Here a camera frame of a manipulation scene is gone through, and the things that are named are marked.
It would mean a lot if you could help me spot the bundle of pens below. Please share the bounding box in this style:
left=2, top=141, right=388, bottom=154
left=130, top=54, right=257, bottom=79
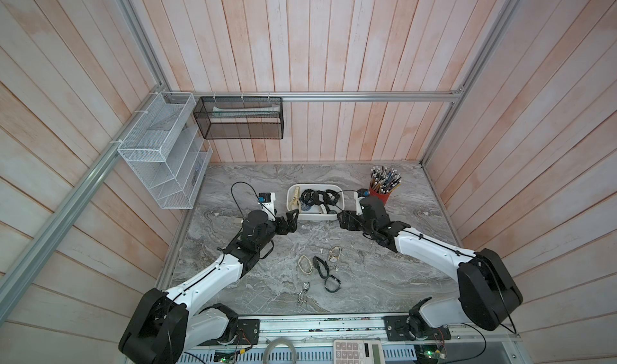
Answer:
left=370, top=166, right=402, bottom=195

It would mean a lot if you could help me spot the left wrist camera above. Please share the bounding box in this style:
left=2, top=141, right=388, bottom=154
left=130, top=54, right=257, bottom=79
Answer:
left=258, top=192, right=276, bottom=221

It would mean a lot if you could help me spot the gold metal watch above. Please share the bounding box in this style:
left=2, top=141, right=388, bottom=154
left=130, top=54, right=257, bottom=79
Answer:
left=328, top=246, right=342, bottom=263

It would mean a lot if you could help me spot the white plastic storage box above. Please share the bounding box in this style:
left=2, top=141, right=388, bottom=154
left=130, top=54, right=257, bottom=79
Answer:
left=286, top=183, right=345, bottom=221

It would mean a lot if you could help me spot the white wire mesh shelf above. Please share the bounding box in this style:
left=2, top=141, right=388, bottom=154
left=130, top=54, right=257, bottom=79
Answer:
left=118, top=92, right=213, bottom=210

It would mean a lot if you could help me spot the black mesh wall basket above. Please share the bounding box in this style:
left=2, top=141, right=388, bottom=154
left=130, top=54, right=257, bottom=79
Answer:
left=193, top=96, right=284, bottom=140

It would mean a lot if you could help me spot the tan band watch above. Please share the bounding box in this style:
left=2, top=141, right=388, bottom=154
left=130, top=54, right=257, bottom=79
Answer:
left=297, top=255, right=314, bottom=276

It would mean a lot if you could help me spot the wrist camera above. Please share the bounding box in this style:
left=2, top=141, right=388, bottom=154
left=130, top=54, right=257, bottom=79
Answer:
left=353, top=188, right=370, bottom=216
left=258, top=192, right=276, bottom=221

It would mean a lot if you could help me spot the black strap watch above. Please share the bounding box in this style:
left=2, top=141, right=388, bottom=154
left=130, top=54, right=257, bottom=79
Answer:
left=312, top=256, right=330, bottom=279

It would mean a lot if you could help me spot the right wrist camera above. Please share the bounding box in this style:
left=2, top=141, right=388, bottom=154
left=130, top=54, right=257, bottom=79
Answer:
left=353, top=188, right=370, bottom=216

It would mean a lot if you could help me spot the white calculator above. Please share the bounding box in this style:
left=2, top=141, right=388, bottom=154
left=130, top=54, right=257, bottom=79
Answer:
left=333, top=339, right=386, bottom=364

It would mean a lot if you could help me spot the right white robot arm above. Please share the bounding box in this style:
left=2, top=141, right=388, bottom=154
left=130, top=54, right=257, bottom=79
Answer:
left=337, top=196, right=524, bottom=339

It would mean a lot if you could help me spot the red pen cup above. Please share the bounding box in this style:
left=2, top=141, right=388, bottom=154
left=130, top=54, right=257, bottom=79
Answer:
left=369, top=187, right=390, bottom=204

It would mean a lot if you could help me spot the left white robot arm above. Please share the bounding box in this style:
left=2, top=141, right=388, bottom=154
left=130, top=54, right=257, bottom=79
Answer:
left=118, top=209, right=299, bottom=363

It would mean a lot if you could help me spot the grey cable loop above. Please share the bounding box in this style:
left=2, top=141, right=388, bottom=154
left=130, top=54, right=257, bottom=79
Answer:
left=262, top=337, right=299, bottom=364

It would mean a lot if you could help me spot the small black watch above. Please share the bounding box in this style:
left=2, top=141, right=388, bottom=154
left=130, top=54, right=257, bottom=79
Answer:
left=324, top=275, right=342, bottom=293

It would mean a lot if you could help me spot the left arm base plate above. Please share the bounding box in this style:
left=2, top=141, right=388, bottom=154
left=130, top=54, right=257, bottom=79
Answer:
left=200, top=318, right=260, bottom=346

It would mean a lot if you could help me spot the black chunky watch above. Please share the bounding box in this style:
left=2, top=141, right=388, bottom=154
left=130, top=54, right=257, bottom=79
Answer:
left=300, top=189, right=321, bottom=209

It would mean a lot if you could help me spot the silver metal watch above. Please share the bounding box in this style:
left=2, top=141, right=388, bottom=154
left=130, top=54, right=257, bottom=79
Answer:
left=297, top=281, right=311, bottom=305

